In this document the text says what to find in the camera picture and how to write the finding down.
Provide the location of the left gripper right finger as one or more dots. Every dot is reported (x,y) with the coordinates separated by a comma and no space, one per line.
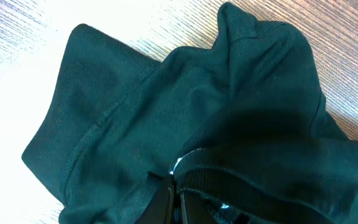
(193,210)

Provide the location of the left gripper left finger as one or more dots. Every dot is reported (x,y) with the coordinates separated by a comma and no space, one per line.
(161,207)

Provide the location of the black t-shirt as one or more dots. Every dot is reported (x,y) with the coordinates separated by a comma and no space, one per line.
(243,125)

